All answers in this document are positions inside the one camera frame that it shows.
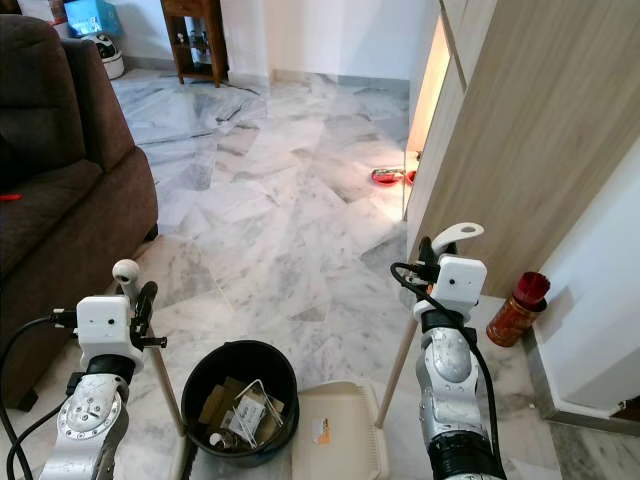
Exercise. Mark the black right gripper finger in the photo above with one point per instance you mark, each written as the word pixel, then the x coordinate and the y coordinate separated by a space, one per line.
pixel 426 251

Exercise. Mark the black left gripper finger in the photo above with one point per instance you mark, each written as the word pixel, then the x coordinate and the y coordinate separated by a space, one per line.
pixel 146 303

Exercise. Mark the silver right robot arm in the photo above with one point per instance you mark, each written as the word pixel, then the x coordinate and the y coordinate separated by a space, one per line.
pixel 450 380

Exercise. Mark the red pet bowl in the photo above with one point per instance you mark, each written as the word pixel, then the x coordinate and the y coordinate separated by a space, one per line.
pixel 387 177
pixel 410 178

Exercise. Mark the brown cardboard scrap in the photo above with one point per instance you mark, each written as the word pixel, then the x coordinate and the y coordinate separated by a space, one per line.
pixel 217 400

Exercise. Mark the black plastic bucket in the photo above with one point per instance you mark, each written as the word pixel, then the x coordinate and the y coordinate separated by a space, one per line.
pixel 240 353

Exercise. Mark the dark brown fabric sofa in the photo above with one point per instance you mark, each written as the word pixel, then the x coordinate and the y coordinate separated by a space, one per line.
pixel 60 230

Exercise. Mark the clear plastic package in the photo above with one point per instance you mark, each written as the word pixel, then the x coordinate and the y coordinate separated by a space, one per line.
pixel 248 415

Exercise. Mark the light wood cabinet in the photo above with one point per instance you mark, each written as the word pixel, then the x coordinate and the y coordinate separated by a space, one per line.
pixel 530 140

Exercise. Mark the white round appliance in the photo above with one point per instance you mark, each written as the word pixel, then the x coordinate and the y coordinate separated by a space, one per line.
pixel 108 58

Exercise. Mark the light blue box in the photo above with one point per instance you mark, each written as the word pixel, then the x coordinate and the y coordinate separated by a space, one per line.
pixel 92 18

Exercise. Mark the dark wooden side table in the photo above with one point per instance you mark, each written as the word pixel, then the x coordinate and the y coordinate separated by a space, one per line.
pixel 195 8

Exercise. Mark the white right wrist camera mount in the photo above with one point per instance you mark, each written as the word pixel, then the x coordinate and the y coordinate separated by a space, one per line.
pixel 460 280

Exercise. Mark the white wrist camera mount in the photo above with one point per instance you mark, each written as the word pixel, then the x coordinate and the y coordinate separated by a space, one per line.
pixel 460 280
pixel 105 322

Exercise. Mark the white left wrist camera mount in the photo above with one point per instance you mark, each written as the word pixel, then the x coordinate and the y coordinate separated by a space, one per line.
pixel 105 322

